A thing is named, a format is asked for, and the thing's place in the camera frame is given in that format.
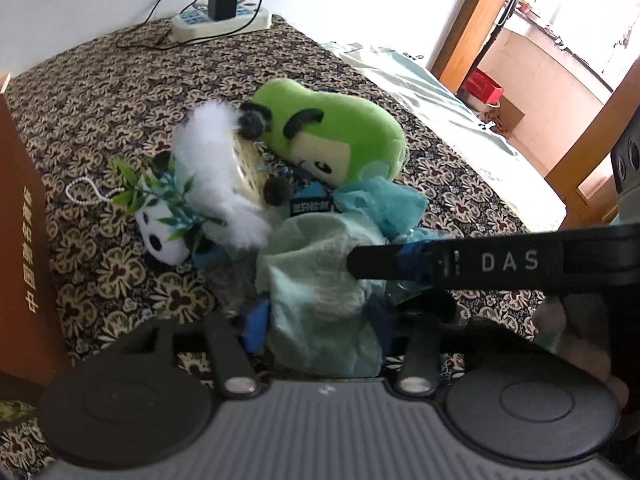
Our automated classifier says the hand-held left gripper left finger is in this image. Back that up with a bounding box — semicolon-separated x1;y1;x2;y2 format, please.
112;300;273;401

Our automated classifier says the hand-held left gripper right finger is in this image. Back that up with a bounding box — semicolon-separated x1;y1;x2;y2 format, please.
367;296;506;397

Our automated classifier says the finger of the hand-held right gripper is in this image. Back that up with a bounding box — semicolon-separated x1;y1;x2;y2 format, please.
346;240;437;287

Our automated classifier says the light green towel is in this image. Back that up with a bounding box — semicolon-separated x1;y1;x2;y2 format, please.
255;210;392;378

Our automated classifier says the green plush toy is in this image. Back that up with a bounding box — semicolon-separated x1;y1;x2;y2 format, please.
240;78;407;184

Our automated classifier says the brown wooden box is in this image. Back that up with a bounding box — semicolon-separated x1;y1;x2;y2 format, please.
0;74;68;401

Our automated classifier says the person's right hand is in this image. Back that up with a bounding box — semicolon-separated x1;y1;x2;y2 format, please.
532;297;626;386

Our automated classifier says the teal mesh cloth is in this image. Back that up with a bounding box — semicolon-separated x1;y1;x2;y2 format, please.
332;177;451;247

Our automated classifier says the blue tag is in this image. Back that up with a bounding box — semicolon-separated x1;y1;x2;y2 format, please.
289;182;335;218

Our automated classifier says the panda plush with bamboo leaves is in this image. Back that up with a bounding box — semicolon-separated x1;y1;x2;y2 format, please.
111;152;226;266

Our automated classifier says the wooden door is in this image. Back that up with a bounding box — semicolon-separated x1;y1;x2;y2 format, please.
545;60;640;227

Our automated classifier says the cardboard box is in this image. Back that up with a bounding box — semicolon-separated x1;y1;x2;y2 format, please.
492;95;526;133

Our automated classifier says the cream mesh pouch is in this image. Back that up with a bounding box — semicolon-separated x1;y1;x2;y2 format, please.
232;137;293;207

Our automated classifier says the red box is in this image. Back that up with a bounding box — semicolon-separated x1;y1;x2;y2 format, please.
460;69;505;106

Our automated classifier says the white power strip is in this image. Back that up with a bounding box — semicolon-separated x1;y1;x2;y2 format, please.
170;2;273;43

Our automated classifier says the black charger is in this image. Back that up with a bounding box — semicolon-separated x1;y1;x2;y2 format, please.
207;0;240;21

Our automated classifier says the white bead chain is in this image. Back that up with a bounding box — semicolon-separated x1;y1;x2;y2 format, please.
66;178;126;206

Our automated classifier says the wooden door frame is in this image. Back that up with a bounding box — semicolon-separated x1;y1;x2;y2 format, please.
432;0;526;93

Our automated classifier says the black cable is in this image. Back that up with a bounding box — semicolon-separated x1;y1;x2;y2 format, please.
117;0;210;52

